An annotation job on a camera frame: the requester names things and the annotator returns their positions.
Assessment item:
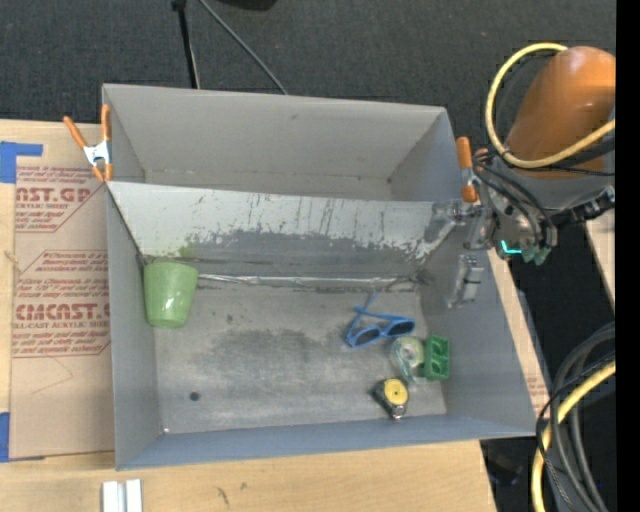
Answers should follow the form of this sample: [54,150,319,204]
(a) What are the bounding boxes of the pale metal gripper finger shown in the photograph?
[423,199,482,261]
[446,253,486,309]

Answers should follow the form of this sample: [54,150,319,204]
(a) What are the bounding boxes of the green plastic block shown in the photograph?
[423,335,452,382]

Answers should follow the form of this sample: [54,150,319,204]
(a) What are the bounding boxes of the clear tape dispenser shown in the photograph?
[389,335,427,385]

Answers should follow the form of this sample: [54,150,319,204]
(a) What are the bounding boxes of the blue sunglasses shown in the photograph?
[344,293,417,349]

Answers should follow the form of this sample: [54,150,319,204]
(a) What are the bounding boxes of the yellow and black tape measure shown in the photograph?
[371,377,411,421]

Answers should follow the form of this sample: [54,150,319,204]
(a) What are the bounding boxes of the grey metal bin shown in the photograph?
[101,83,539,472]

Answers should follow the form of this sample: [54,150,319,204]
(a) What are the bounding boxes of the green plastic cup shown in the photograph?
[143,260,200,330]

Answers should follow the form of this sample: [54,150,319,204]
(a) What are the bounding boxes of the brown cardboard board red print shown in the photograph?
[0,118,552,462]

